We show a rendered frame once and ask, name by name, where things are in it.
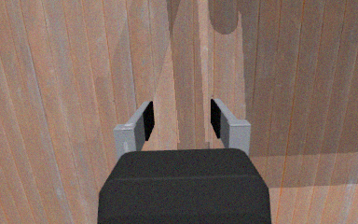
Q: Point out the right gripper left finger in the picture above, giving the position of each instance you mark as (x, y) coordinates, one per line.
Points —
(126, 137)

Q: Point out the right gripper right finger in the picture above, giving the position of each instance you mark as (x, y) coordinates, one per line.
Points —
(240, 135)

